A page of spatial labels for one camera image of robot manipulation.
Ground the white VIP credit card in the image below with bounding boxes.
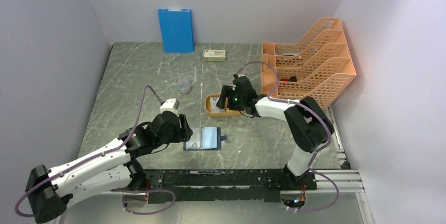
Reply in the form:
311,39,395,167
211,106,226,113

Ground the blue card holder wallet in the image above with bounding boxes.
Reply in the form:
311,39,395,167
183,127,227,151

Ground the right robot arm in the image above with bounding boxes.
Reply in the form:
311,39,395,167
217,76,335,189

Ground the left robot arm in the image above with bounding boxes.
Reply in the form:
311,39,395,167
25,111,193,223

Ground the orange oval tray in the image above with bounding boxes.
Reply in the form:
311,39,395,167
205,94,241,117

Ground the small red white box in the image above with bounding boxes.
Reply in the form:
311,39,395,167
203,49,226,62

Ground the small clear plastic cup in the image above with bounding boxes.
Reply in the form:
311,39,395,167
177,79,191,95

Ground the red black item in rack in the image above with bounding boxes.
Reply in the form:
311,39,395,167
280,76,298,82

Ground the orange mesh file rack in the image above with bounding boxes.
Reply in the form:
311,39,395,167
260,17,357,108

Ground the blue folder box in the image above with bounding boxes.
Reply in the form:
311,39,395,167
157,9,194,54

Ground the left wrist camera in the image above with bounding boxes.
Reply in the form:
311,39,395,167
159,98,179,115

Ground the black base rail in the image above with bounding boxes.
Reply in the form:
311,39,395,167
125,169,317,203

